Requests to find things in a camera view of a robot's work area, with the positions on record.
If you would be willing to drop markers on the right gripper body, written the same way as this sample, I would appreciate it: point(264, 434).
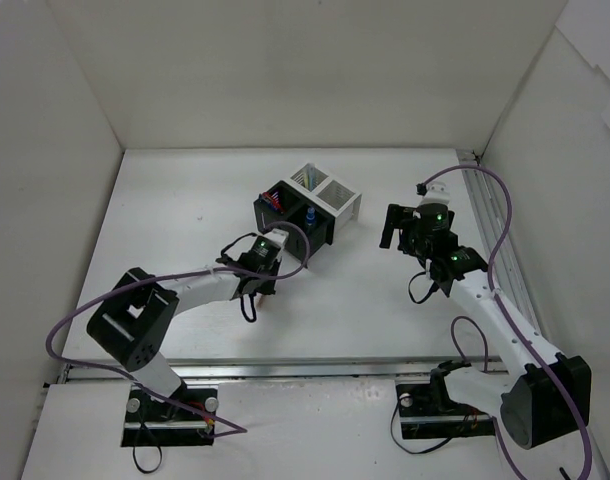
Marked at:
point(399, 223)

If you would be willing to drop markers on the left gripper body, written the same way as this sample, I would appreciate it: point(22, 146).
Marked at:
point(258, 286)

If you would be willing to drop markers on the clear bottle blue cap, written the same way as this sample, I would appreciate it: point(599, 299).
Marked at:
point(310, 221)

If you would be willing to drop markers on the red pen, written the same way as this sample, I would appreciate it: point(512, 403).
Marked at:
point(276, 195)

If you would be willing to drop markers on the pastel highlighter set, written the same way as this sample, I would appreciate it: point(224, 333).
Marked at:
point(309, 177)

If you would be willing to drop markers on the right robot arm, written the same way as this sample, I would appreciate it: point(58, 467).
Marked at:
point(544, 395)

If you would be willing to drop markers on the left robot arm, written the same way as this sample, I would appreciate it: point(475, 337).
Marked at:
point(131, 326)

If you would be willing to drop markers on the white two-compartment organizer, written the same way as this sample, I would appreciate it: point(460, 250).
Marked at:
point(332, 194)

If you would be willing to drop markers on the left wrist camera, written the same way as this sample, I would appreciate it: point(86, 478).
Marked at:
point(277, 237)

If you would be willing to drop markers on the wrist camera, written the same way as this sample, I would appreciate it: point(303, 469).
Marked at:
point(434, 192)
point(277, 237)

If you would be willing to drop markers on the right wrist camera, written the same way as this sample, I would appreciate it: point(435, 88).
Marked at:
point(434, 192)

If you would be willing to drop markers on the aluminium right rail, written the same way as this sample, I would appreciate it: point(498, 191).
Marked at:
point(500, 260)

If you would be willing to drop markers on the aluminium rail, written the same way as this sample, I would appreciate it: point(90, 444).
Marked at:
point(500, 260)
point(308, 368)

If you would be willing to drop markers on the aluminium front rail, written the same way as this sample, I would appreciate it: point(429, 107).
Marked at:
point(308, 368)

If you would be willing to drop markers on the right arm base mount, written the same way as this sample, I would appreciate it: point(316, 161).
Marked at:
point(419, 417)

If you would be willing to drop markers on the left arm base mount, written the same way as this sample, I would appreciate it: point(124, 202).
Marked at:
point(150, 423)

